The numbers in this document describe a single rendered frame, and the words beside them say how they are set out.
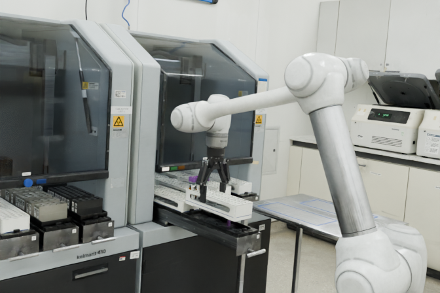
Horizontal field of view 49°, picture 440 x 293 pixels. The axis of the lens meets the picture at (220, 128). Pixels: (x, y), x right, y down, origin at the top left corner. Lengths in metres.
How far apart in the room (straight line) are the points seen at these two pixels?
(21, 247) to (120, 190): 0.47
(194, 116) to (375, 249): 0.79
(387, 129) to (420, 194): 0.56
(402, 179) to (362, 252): 2.69
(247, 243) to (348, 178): 0.62
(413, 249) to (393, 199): 2.55
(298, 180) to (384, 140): 0.95
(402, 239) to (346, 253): 0.22
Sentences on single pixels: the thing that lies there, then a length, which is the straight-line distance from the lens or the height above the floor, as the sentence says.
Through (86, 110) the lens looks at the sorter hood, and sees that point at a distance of 1.94.
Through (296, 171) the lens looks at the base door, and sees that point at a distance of 4.61.
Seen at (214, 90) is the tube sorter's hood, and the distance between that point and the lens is 2.32.
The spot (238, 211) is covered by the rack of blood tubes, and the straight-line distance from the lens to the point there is 1.87.
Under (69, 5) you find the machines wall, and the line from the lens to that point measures 3.17.
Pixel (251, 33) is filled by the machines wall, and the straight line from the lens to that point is 4.14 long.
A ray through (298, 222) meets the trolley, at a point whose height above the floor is 0.82.
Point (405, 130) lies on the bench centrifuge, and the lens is 4.03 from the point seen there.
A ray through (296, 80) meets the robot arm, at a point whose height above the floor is 1.40.
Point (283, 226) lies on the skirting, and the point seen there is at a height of 0.02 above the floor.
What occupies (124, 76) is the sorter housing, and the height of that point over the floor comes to 1.38.
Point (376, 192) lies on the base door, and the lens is 4.19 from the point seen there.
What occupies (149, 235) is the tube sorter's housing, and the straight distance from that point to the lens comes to 2.13.
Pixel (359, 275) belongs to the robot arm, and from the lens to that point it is 1.38.
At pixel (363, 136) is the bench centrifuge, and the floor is 1.00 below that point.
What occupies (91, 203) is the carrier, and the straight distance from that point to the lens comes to 2.02.
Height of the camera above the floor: 1.39
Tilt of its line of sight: 6 degrees down
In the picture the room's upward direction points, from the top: 4 degrees clockwise
